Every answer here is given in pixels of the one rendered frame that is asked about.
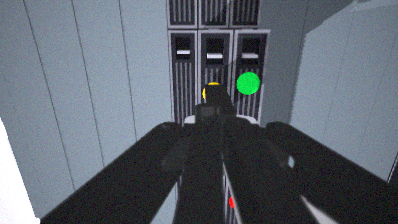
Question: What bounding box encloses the dark grey metal rack frame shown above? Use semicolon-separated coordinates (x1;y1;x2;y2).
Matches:
0;0;398;222

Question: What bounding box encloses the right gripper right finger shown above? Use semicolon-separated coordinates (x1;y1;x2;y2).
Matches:
214;84;398;224

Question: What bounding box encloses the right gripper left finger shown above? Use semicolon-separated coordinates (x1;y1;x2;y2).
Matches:
35;84;226;224

